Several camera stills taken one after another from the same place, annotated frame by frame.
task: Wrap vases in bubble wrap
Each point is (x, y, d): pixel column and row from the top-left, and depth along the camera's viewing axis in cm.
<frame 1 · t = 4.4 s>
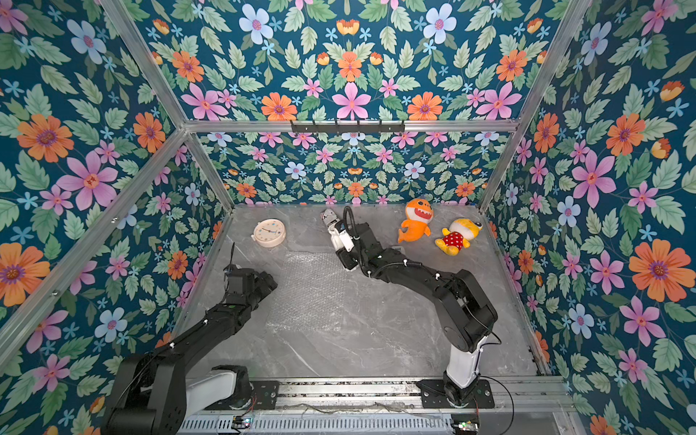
left hand: (267, 280, 90), fingers open
right hand: (352, 239, 90), fingers open
pink round alarm clock: (269, 233, 110), point 3 cm above the table
orange shark plush toy: (418, 212, 110), point 8 cm above the table
yellow plush toy red shorts: (458, 236, 104), point 7 cm above the table

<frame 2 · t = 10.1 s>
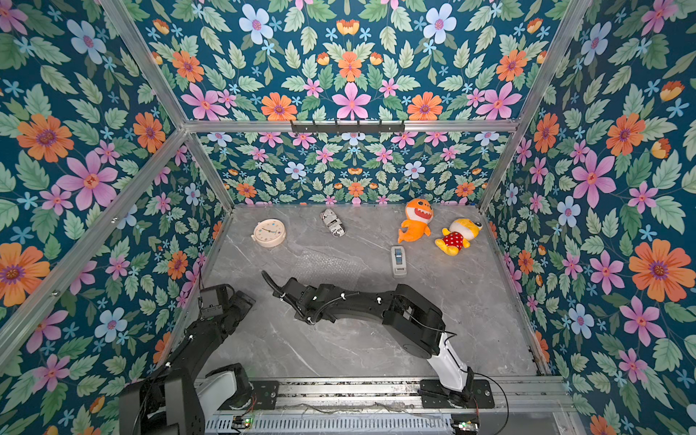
left hand: (247, 301, 89), fingers open
right hand: (312, 294, 88), fingers closed
white tape dispenser: (399, 261, 100), point 3 cm above the table
the other named things where they were.

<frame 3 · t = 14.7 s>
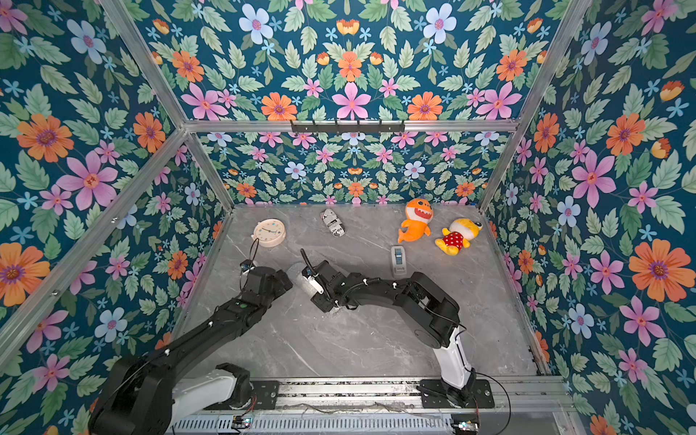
left hand: (282, 278, 89), fingers open
right hand: (327, 287, 93), fingers open
the named things where they were.

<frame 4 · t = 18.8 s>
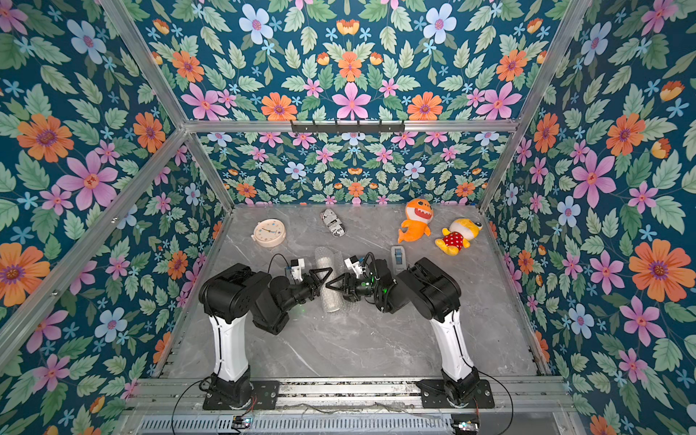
left hand: (332, 272, 90), fingers open
right hand: (335, 284, 89), fingers open
the named things where they were.

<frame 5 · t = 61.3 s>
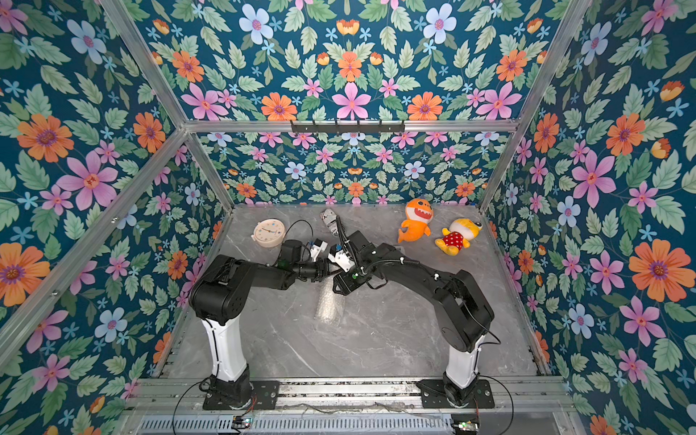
left hand: (342, 268, 93), fingers open
right hand: (345, 278, 86), fingers open
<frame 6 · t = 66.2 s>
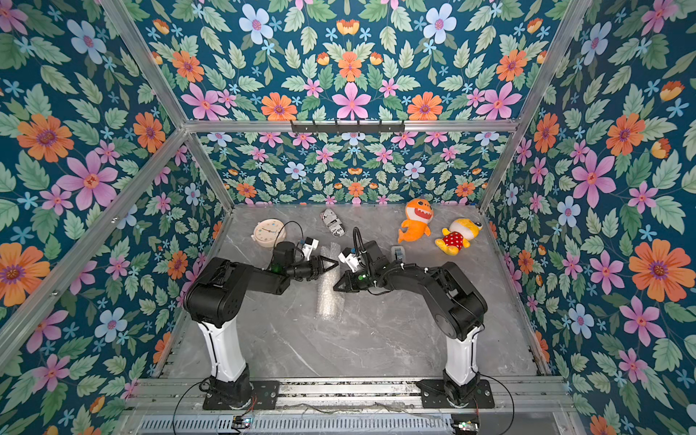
left hand: (338, 264, 93), fingers open
right hand: (340, 282, 89), fingers closed
